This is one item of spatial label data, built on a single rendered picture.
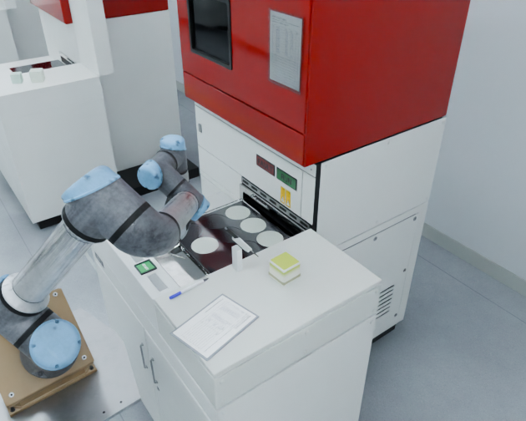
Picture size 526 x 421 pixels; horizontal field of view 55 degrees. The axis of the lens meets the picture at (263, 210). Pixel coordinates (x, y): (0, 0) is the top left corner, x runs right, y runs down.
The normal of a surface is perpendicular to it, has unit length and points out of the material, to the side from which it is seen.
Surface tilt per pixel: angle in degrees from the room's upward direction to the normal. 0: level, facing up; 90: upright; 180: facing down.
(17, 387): 44
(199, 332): 0
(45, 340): 51
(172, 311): 0
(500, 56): 90
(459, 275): 0
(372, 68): 90
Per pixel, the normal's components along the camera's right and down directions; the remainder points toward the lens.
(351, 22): 0.59, 0.44
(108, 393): 0.00, -0.83
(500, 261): -0.81, 0.33
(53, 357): 0.53, -0.21
